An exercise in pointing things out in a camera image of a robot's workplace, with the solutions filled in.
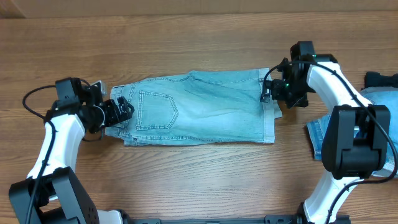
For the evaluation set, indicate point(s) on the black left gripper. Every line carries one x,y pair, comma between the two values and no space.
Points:
111,106

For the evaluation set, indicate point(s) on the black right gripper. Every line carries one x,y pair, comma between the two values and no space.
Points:
270,90

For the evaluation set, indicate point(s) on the light blue denim shorts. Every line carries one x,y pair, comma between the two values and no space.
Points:
197,108

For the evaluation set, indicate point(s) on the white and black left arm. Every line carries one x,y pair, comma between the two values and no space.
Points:
52,193

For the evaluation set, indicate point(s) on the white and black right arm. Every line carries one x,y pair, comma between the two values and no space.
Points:
356,140

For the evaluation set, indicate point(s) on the black folded garment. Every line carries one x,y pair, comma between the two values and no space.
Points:
375,79

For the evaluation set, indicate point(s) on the darker blue denim shorts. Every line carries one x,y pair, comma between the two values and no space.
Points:
376,95

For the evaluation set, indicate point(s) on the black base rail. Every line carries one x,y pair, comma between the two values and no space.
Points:
202,221

